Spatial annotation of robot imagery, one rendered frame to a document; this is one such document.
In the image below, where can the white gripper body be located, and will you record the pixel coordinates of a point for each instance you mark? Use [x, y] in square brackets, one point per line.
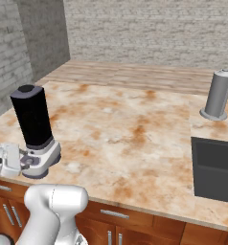
[11, 159]

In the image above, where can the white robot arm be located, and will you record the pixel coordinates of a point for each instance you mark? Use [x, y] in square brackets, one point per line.
[55, 207]

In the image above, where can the black blender with white base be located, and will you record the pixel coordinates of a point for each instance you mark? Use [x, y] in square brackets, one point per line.
[34, 124]

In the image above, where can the dark grey blender lid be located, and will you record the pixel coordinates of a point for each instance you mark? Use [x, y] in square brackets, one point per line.
[26, 88]

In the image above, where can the wooden drawer front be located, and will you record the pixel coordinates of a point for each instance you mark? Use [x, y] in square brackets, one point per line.
[211, 236]
[13, 191]
[138, 218]

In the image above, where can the dark grey sink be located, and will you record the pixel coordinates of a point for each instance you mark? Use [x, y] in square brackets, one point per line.
[215, 169]

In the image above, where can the grey paper towel holder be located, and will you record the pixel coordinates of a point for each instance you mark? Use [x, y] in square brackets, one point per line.
[218, 95]

